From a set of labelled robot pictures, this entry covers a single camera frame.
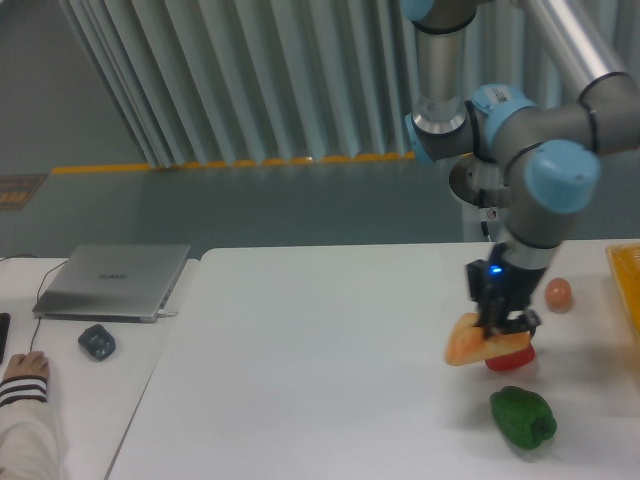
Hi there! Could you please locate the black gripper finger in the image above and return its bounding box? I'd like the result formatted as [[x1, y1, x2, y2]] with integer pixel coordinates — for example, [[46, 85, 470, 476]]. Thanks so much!
[[502, 309, 542, 336], [477, 296, 505, 340]]

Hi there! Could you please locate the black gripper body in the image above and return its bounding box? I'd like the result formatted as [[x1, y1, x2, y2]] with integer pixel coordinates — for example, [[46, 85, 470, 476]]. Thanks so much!
[[466, 242, 546, 313]]

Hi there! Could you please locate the triangular toasted bread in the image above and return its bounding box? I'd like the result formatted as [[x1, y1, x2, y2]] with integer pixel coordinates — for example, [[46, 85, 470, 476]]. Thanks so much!
[[444, 312, 531, 366]]

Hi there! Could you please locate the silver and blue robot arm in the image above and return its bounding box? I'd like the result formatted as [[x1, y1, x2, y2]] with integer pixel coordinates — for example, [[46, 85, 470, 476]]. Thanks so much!
[[401, 1, 639, 338]]

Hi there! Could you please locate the striped sleeve forearm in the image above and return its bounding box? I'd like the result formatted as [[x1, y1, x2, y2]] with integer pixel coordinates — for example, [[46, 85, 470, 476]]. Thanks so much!
[[1, 375, 60, 479]]

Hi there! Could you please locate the person's hand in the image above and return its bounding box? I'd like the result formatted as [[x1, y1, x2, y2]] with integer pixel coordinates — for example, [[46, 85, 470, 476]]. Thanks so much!
[[3, 351, 50, 382]]

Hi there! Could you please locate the red bell pepper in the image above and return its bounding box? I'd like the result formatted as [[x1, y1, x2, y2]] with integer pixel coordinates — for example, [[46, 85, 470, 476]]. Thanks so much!
[[485, 344, 536, 372]]

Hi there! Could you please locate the brown egg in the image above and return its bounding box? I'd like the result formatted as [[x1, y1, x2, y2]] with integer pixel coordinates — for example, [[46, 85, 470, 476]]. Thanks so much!
[[544, 277, 572, 311]]

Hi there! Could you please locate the green bell pepper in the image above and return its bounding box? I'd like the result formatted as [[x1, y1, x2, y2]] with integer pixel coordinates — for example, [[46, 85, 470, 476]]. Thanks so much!
[[489, 386, 557, 450]]

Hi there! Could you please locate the yellow plastic basket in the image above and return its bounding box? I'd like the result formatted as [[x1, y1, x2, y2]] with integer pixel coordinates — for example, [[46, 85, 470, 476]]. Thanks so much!
[[605, 241, 639, 360]]

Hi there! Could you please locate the white pleated curtain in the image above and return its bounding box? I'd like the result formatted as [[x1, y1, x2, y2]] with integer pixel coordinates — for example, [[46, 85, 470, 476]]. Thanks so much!
[[63, 1, 639, 168]]

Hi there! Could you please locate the silver closed laptop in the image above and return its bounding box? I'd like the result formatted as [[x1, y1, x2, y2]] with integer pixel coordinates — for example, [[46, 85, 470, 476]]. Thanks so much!
[[33, 244, 191, 323]]

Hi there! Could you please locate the black keyboard edge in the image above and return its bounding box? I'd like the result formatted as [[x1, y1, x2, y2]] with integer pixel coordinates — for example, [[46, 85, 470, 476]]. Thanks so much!
[[0, 312, 11, 364]]

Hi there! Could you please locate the black mouse cable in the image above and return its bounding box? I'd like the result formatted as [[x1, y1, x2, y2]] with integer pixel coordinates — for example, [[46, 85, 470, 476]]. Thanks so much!
[[0, 254, 69, 354]]

